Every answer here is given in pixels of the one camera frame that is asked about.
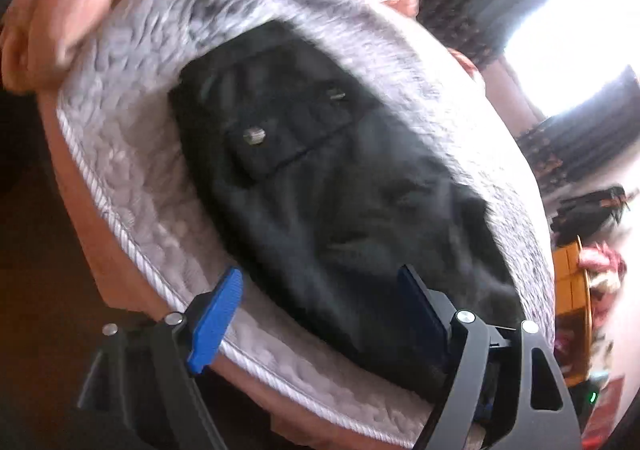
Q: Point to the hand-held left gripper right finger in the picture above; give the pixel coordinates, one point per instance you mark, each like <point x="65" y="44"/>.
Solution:
<point x="425" y="317"/>

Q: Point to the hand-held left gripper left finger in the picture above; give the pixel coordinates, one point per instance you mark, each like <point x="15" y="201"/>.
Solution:
<point x="217" y="315"/>

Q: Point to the black pants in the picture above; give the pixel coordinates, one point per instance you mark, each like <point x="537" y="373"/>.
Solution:
<point x="325" y="190"/>

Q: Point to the wooden cabinet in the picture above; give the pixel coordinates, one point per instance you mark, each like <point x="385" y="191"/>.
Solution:
<point x="570" y="280"/>

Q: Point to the grey quilted bedspread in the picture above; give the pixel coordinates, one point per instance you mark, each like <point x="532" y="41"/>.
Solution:
<point x="125" y="155"/>

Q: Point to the pink clothes pile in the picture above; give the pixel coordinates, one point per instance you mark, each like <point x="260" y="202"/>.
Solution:
<point x="602" y="262"/>

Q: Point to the dark coats on rack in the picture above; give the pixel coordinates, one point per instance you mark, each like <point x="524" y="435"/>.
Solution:
<point x="585" y="215"/>

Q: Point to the pink bed sheet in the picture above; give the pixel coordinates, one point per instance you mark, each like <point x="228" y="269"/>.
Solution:
<point x="480" y="95"/>

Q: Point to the orange pink pillow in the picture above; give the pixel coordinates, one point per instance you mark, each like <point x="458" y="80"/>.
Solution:
<point x="465" y="62"/>

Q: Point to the bright window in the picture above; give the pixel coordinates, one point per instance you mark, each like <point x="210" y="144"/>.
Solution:
<point x="575" y="30"/>

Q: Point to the pink fleece blanket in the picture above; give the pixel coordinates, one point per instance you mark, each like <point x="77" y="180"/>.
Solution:
<point x="75" y="5"/>

